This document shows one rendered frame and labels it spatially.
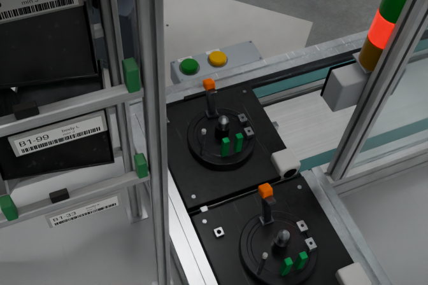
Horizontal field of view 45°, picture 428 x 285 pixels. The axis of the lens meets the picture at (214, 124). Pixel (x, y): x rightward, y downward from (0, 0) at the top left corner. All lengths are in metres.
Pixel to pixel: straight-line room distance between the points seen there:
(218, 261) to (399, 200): 0.46
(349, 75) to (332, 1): 2.11
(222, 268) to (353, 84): 0.39
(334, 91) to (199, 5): 0.72
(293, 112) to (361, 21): 1.73
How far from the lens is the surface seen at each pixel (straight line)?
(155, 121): 0.54
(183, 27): 1.43
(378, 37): 0.80
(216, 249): 0.95
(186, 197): 0.99
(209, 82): 1.02
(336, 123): 1.20
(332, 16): 2.86
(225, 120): 0.99
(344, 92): 0.85
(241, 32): 1.43
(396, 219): 1.18
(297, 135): 1.16
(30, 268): 1.09
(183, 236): 0.97
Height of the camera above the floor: 1.85
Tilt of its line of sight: 54 degrees down
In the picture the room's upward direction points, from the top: 6 degrees clockwise
